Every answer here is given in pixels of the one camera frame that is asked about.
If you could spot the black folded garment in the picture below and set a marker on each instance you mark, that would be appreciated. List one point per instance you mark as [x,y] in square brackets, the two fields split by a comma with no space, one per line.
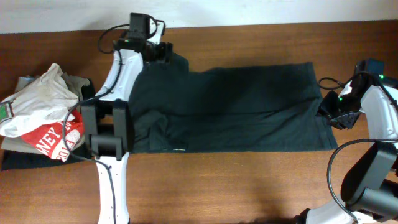
[18,160]

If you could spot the dark green t-shirt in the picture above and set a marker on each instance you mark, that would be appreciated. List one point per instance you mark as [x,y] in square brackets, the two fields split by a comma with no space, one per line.
[259,109]

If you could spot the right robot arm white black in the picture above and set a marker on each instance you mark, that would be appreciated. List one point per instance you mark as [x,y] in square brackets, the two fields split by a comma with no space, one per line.
[366,195]

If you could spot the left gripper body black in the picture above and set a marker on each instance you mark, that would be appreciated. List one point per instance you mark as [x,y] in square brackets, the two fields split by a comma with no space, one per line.
[155,51]

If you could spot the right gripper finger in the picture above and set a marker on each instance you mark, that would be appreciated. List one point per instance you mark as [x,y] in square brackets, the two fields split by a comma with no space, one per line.
[328,108]
[345,121]

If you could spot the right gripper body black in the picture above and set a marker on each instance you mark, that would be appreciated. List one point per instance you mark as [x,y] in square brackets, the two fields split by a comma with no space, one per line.
[347,104]

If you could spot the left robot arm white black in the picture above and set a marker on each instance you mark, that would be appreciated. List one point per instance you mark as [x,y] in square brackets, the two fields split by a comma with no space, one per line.
[108,124]

